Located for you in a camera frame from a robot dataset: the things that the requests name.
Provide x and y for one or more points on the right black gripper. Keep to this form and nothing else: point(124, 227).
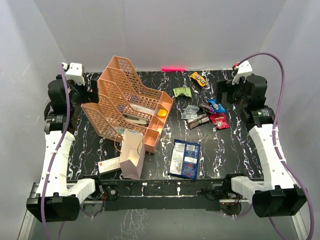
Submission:
point(226, 86)

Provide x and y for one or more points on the green candy wrapper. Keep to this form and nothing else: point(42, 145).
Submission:
point(182, 91)

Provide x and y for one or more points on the brown chocolate bar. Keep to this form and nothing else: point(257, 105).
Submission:
point(199, 120)

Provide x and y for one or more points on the white red card box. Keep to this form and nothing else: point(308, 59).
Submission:
point(109, 165)

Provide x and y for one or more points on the red candy pouch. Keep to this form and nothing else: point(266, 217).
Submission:
point(219, 120)

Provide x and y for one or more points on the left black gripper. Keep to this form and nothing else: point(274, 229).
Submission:
point(89, 96)

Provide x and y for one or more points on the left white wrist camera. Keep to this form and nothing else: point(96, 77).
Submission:
point(74, 72)

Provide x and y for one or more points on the yellow m&m packet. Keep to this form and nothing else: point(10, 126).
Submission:
point(199, 79)

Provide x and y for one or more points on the pink plastic file organizer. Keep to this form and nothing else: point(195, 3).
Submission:
point(119, 86)

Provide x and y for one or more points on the black front mounting rail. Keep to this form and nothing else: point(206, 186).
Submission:
point(168, 194)

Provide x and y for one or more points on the purple candy bar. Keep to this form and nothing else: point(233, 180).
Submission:
point(207, 108)

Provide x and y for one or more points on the grey stapler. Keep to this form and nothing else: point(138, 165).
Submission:
point(136, 119)

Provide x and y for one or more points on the blue candy wrapper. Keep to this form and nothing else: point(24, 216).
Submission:
point(218, 108)

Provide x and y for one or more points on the silver foil packet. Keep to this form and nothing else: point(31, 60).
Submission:
point(190, 113)

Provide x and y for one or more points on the lilac paper bag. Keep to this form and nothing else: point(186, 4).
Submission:
point(132, 154)

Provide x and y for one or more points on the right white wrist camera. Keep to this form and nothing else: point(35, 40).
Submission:
point(244, 70)

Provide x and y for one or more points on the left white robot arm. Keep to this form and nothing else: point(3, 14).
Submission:
point(53, 200)

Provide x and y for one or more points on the blue white snack bag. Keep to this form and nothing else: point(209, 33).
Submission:
point(185, 159)

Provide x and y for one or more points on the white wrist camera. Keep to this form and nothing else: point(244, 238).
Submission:
point(74, 72)
point(244, 70)

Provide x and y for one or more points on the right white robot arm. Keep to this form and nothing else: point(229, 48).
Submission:
point(279, 195)

